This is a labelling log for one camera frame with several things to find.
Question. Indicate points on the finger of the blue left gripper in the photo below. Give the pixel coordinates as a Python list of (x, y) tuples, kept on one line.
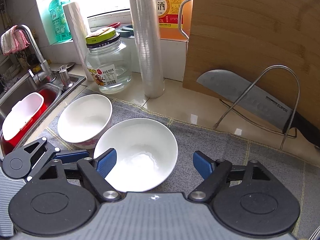
[(71, 156)]

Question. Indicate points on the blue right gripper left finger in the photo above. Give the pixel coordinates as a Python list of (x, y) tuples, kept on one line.
[(105, 162)]

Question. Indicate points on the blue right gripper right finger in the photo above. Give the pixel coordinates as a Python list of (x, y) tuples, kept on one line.
[(203, 164)]

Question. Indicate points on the white bowl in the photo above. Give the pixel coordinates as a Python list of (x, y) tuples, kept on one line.
[(147, 153), (85, 120)]

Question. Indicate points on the red white basin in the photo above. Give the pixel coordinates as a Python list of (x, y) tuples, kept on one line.
[(23, 115)]

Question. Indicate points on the sink soap dispenser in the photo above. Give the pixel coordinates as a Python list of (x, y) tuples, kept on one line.
[(64, 76)]

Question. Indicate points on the steel sink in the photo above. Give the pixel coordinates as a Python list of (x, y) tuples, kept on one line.
[(26, 85)]

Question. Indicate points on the glass jar green lid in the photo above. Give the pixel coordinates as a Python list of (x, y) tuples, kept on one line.
[(108, 60)]

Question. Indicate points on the green dish soap bottle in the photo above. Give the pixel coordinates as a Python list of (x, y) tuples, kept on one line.
[(57, 15)]

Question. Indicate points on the pink dish cloth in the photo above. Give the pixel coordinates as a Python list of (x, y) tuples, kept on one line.
[(13, 40)]

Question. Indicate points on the white plastic bag roll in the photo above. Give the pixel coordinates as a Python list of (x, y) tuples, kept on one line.
[(79, 28)]

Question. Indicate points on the bamboo cutting board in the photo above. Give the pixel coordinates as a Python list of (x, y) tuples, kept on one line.
[(275, 42)]

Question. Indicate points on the orange cooking wine jug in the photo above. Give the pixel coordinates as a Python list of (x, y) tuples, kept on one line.
[(170, 19)]

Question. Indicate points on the clear plastic wrap roll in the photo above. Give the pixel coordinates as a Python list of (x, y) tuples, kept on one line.
[(147, 39)]

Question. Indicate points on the metal wire rack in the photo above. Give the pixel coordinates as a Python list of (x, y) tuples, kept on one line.
[(259, 102)]

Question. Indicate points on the cleaver knife black handle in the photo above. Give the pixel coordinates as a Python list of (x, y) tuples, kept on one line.
[(217, 79)]

